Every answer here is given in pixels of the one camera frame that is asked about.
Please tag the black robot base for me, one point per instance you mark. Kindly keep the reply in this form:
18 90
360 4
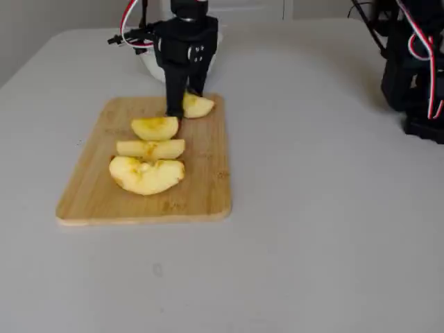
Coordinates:
426 130

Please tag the bamboo cutting board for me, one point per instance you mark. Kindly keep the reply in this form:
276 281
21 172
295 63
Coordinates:
201 180

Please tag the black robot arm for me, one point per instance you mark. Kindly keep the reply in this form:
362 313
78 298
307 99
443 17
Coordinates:
399 69

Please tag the white bowl with butterfly print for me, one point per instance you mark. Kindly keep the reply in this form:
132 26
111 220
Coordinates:
149 66

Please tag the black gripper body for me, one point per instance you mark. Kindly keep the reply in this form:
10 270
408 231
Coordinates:
180 45

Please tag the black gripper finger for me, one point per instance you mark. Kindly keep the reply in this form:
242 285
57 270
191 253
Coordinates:
175 90
200 66

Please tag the yellow apple slice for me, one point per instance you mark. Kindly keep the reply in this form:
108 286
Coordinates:
198 107
151 148
155 128

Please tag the apple slice with brown spots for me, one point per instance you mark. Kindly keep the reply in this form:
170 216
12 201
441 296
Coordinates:
147 177

